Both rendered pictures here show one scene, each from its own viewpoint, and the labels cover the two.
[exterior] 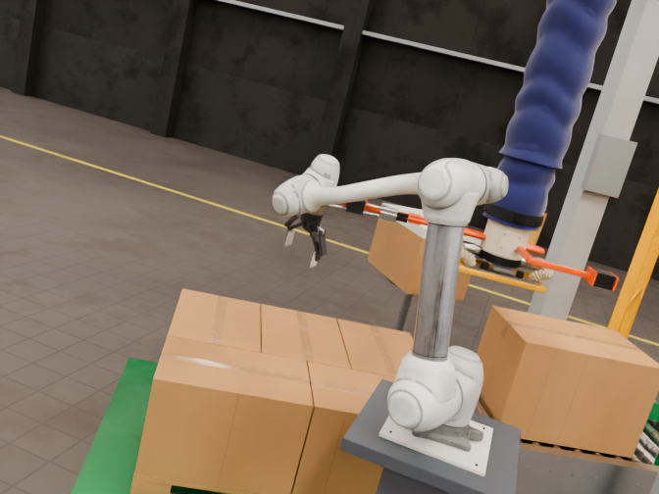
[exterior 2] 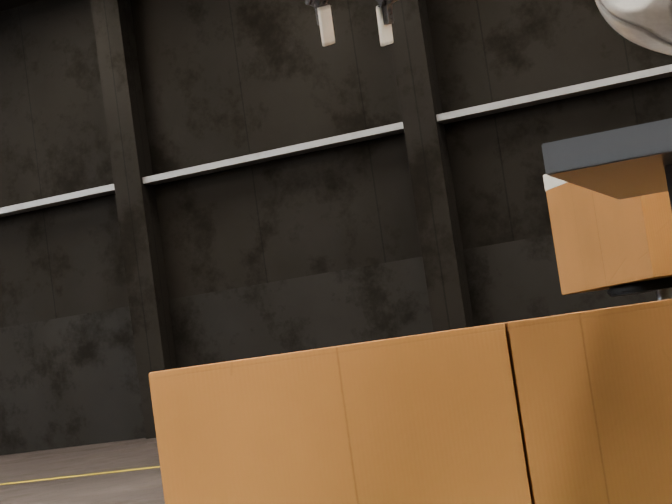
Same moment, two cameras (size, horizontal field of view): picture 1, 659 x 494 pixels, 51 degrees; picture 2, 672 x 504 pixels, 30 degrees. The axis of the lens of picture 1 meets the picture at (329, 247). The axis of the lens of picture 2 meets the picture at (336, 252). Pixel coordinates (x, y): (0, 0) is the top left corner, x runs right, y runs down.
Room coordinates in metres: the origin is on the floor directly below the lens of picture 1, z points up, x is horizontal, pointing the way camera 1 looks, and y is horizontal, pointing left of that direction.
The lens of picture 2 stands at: (0.24, -0.11, 0.53)
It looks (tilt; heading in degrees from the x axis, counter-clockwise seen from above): 5 degrees up; 8
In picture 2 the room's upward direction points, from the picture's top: 8 degrees counter-clockwise
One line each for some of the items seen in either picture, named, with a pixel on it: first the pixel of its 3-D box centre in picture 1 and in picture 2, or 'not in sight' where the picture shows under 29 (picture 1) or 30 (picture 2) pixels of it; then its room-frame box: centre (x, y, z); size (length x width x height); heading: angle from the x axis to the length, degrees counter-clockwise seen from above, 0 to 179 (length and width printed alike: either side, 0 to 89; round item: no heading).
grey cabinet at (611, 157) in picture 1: (608, 166); not in sight; (3.67, -1.32, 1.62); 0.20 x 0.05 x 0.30; 99
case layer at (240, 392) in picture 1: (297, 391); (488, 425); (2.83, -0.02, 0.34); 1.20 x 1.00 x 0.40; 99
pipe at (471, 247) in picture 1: (499, 257); not in sight; (2.63, -0.66, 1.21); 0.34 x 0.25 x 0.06; 90
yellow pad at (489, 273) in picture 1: (500, 272); not in sight; (2.54, -0.66, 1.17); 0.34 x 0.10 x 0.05; 90
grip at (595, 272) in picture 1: (600, 278); not in sight; (2.37, -0.96, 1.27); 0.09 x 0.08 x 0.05; 0
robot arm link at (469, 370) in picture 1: (453, 382); not in sight; (1.96, -0.47, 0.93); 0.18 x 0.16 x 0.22; 146
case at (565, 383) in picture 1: (559, 378); not in sight; (2.72, -1.07, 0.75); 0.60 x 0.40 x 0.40; 99
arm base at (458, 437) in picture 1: (448, 423); not in sight; (1.96, -0.50, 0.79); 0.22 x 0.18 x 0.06; 86
